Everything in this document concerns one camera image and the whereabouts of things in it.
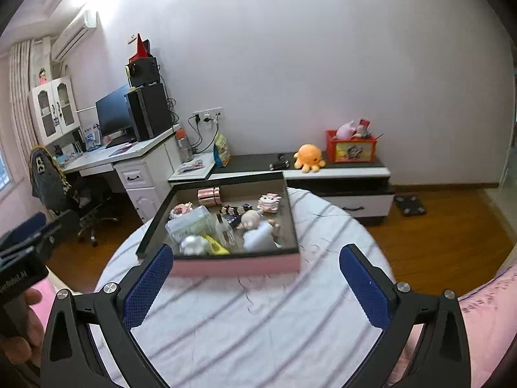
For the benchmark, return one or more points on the yellow highlighter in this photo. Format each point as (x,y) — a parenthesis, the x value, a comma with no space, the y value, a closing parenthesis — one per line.
(216,245)

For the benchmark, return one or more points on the black monitor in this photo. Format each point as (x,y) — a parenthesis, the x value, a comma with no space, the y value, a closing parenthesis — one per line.
(113,113)

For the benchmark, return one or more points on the black box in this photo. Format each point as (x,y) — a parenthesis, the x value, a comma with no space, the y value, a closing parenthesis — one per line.
(143,72)

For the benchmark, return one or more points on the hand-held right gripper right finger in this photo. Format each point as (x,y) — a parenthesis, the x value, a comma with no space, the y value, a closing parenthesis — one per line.
(365,287)

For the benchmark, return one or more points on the black computer tower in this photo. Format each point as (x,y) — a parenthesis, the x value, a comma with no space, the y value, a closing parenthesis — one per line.
(151,111)

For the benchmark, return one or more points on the pink plush toy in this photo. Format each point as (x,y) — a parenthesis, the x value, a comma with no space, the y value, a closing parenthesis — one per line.
(345,130)

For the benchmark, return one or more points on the pink blanket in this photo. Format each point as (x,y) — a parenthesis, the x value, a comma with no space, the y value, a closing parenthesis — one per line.
(492,311)

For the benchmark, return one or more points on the small blue white box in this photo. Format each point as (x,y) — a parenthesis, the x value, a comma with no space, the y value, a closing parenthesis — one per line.
(232,218)

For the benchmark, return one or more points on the pink booklet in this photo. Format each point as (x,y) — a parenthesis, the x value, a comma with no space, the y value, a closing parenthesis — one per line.
(192,165)

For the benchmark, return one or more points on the blue yellow snack bag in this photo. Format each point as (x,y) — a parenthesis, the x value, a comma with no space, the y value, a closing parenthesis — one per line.
(222,151)

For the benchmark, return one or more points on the clear plastic box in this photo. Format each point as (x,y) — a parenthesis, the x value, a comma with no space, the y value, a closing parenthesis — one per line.
(190,224)

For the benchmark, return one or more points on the black bathroom scale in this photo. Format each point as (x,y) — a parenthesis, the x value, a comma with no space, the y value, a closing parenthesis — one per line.
(410,205)

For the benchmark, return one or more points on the black office chair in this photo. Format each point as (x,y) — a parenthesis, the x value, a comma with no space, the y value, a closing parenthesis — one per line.
(52,186)

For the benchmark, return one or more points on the red toy crate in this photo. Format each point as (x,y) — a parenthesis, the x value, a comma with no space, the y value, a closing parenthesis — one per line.
(351,149)

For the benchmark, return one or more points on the pink storage box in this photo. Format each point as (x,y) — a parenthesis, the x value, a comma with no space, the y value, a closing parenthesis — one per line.
(234,264)

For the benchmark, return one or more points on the pale blue white bottle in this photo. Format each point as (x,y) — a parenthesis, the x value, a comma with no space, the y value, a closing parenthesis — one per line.
(258,238)

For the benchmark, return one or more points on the pink magazine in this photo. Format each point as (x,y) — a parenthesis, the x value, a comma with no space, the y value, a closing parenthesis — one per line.
(120,150)

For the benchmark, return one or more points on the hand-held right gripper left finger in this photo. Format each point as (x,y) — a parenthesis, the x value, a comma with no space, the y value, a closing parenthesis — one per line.
(149,287)

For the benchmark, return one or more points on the white wall sockets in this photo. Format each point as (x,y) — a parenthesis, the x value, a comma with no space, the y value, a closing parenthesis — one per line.
(208,115)

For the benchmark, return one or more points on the white wall cabinet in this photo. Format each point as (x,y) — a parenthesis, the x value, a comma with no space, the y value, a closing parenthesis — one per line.
(52,109)

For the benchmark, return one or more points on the red card packet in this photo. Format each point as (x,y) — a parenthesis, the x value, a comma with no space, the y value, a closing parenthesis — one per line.
(364,123)

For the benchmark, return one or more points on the white plug adapter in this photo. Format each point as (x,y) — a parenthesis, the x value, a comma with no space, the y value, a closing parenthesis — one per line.
(194,245)

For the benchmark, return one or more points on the small doll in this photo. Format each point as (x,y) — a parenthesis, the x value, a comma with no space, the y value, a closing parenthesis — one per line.
(252,220)

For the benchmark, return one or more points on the low black-topped cabinet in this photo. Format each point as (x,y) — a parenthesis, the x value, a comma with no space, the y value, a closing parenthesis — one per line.
(347,202)

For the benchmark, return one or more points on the orange octopus plush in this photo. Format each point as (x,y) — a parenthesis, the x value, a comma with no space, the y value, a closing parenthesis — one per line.
(309,157)

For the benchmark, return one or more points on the rose gold roll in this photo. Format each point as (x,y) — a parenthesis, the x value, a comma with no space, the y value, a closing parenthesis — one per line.
(209,195)

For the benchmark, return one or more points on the bottle with orange cap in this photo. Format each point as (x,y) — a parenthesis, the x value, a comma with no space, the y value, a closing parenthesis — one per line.
(185,145)

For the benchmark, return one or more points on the pink hair scrunchie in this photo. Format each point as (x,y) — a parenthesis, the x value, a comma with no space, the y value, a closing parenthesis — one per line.
(180,210)

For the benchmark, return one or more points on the clear glass bottle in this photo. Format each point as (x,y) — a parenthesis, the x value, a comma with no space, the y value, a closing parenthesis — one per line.
(227,234)

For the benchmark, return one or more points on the person's left hand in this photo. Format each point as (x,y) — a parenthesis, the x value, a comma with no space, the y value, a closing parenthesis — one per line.
(28,351)

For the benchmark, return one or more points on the pale curtain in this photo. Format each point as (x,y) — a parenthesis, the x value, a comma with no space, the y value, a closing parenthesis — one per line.
(18,109)

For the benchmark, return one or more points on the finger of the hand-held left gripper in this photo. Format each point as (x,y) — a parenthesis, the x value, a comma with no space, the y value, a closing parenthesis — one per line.
(28,226)
(60,230)

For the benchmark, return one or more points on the black keyboard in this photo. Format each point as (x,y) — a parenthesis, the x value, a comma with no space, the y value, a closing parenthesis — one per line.
(120,142)

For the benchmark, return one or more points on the red triangular flag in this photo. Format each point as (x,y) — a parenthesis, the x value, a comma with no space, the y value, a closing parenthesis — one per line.
(140,48)

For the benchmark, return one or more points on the white air conditioner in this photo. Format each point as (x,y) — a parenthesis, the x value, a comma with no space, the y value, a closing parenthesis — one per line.
(74,34)

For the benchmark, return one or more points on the white desk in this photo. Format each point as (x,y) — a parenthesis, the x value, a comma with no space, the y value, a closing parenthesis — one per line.
(137,178)

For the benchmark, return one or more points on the pink white cat toy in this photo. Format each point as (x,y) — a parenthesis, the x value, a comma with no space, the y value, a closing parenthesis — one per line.
(269,203)

